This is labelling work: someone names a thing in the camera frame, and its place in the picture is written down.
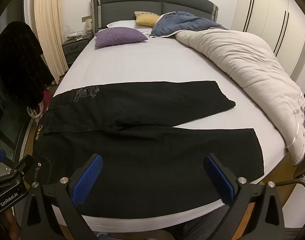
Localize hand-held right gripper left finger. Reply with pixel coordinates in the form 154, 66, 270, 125
20, 154, 104, 240

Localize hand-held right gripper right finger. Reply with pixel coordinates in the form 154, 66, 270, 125
203, 153, 285, 240

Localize black pants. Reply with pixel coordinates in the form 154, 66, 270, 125
34, 80, 265, 219

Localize person's left forearm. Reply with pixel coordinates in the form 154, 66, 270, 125
0, 209, 20, 240

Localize person's grey trouser leg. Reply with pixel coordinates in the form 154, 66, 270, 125
167, 205, 229, 240

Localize dark red cloth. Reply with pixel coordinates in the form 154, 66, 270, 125
34, 90, 52, 117

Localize black hanging coat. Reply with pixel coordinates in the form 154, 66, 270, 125
0, 21, 54, 108

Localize beige duvet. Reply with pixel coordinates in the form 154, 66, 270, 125
174, 29, 305, 167

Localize grey nightstand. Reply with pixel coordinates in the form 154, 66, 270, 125
61, 34, 93, 67

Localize bed with white sheet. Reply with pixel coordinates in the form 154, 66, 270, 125
40, 0, 305, 233

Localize cream curtain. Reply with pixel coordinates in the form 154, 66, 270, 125
34, 0, 68, 85

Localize white clutter on nightstand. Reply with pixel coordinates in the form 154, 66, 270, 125
63, 26, 89, 40

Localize purple pillow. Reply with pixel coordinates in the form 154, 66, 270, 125
95, 27, 148, 48

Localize white pillow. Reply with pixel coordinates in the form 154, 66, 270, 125
107, 20, 155, 34

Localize blue quilt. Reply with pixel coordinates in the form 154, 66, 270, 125
150, 11, 228, 38

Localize cream wardrobe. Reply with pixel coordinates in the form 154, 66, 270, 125
231, 0, 305, 85

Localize yellow pillow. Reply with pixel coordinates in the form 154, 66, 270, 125
134, 11, 161, 27

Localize grey padded headboard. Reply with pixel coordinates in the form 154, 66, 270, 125
91, 0, 219, 29

